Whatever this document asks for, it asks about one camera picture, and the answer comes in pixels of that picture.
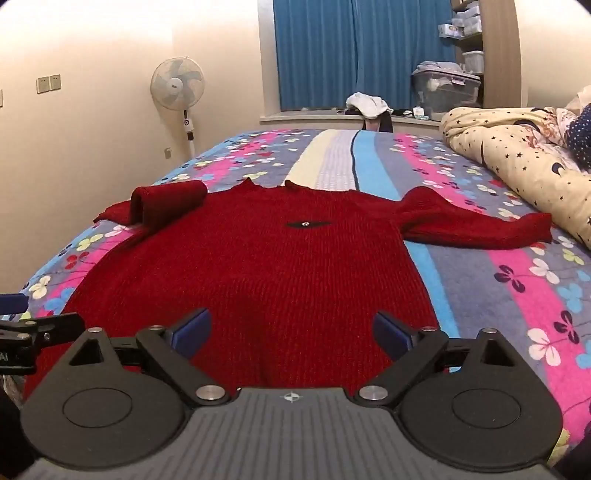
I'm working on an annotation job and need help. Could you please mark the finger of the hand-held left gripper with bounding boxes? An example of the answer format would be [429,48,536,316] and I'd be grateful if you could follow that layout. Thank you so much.
[0,293,28,315]
[0,313,86,350]

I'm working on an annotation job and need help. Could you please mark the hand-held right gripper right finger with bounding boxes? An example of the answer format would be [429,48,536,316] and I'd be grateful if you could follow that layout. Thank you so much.
[353,311,515,409]

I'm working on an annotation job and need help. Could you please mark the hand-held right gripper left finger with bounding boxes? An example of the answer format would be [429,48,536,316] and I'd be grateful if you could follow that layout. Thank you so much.
[60,308,232,409]

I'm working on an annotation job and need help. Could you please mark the red knit sweater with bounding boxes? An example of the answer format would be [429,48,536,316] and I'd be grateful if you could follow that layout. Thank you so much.
[23,178,552,402]

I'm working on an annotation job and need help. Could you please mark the white clothes pile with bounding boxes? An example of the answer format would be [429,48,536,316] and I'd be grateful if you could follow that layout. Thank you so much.
[346,92,393,117]

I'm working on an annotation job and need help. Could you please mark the folded grey clothes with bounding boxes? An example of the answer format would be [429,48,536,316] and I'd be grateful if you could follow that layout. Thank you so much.
[413,60,465,77]

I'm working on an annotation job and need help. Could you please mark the floral striped blanket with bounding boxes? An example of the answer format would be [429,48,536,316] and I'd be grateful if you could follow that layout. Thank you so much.
[0,127,591,480]

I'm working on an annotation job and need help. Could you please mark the dark garment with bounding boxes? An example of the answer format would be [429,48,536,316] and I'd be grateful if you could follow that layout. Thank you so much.
[362,113,394,134]

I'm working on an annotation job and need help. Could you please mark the cream star print quilt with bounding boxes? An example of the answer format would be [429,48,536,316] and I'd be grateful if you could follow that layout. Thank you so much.
[440,106,591,252]

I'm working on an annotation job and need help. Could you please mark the white windowsill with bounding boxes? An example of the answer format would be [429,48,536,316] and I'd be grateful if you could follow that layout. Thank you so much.
[259,110,444,127]

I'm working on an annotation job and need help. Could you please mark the clear plastic storage bin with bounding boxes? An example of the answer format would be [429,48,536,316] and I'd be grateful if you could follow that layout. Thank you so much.
[412,69,482,121]

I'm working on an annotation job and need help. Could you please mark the white standing fan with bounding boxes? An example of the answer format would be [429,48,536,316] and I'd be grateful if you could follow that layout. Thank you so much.
[150,56,206,160]

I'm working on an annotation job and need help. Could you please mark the floral print cloth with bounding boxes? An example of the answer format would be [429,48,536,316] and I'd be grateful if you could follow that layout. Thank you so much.
[542,85,591,148]

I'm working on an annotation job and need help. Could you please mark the dark blue polka dot cloth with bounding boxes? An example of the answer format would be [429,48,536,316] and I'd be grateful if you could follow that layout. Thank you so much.
[566,104,591,171]

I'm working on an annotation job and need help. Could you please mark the white plastic basket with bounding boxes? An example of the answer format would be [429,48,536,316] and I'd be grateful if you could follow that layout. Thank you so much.
[462,50,485,75]

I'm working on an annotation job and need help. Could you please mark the blue curtain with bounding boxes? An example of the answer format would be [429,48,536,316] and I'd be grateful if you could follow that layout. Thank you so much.
[273,0,455,112]

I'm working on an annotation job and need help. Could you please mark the wooden shelf unit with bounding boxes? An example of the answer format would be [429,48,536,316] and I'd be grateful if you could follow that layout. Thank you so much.
[450,0,529,109]

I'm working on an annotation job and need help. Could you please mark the stack of white packs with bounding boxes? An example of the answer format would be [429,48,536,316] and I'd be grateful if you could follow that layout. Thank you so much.
[452,7,483,38]

